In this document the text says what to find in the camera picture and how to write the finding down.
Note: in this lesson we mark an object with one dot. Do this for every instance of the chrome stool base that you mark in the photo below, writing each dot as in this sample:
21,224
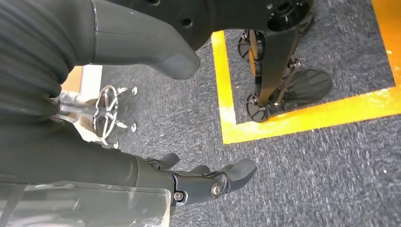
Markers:
106,112

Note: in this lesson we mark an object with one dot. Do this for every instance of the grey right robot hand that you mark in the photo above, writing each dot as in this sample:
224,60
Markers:
78,156

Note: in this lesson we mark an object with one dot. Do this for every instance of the black robot leg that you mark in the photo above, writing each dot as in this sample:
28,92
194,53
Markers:
275,62

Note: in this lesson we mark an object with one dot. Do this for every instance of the yellow floor tape line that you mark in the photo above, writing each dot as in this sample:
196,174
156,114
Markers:
225,94

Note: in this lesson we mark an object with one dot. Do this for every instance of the clear plastic film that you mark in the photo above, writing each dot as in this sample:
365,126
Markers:
94,206

